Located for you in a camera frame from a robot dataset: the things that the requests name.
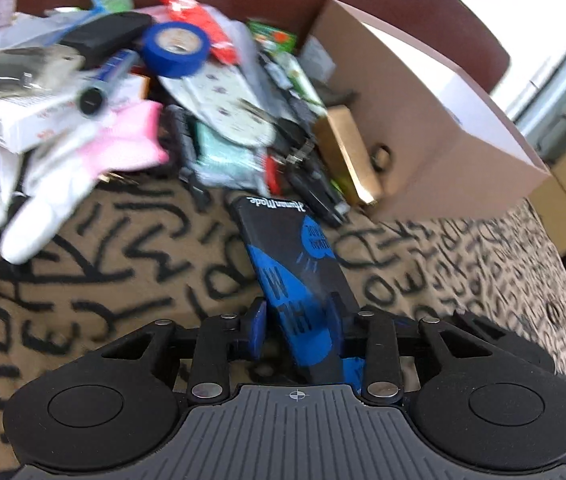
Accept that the black blue sock pack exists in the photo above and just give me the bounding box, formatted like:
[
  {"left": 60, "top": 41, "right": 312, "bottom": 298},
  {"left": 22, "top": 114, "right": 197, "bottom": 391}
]
[{"left": 231, "top": 196, "right": 364, "bottom": 391}]

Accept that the green white snack packet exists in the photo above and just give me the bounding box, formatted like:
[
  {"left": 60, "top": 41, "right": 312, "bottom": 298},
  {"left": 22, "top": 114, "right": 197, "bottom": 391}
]
[{"left": 195, "top": 122, "right": 270, "bottom": 196}]

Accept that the white pink glove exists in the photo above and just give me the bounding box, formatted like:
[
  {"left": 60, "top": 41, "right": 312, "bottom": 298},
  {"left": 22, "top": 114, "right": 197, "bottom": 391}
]
[{"left": 0, "top": 101, "right": 169, "bottom": 264}]

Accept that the pinkish brown cardboard box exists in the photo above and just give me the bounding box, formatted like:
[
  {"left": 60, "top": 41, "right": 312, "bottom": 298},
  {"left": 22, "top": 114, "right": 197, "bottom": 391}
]
[{"left": 309, "top": 0, "right": 548, "bottom": 221}]

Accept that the white barcode box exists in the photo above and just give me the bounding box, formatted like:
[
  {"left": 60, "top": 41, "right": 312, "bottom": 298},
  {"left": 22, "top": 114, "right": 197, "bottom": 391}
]
[{"left": 0, "top": 72, "right": 149, "bottom": 154}]

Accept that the gold rectangular box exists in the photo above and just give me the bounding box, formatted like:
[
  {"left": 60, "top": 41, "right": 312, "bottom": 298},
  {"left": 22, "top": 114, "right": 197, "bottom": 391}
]
[{"left": 313, "top": 106, "right": 384, "bottom": 207}]

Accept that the blue marker pen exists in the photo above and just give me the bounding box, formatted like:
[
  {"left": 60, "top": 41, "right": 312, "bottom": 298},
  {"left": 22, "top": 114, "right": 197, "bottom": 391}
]
[{"left": 77, "top": 49, "right": 140, "bottom": 117}]

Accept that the floral shoe insole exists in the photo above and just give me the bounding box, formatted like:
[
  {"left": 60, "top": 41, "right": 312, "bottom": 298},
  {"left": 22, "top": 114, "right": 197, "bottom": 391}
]
[{"left": 159, "top": 61, "right": 276, "bottom": 148}]

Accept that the black item in plastic bag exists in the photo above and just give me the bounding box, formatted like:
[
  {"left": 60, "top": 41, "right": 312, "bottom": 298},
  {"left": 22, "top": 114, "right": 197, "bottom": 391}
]
[{"left": 0, "top": 44, "right": 84, "bottom": 99}]

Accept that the blue tape roll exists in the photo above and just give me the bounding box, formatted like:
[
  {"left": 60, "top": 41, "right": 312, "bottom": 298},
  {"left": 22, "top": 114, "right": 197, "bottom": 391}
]
[{"left": 141, "top": 22, "right": 211, "bottom": 79}]

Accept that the black car key fob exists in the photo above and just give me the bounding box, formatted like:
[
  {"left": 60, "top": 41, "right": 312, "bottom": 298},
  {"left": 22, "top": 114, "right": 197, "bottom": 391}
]
[{"left": 58, "top": 11, "right": 155, "bottom": 70}]

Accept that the green candy packet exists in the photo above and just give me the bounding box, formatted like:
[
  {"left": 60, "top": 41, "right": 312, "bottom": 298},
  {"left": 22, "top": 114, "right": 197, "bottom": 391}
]
[{"left": 247, "top": 21, "right": 297, "bottom": 53}]

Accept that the red tube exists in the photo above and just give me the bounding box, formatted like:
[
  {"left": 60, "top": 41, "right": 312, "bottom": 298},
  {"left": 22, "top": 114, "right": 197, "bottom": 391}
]
[{"left": 161, "top": 0, "right": 238, "bottom": 65}]

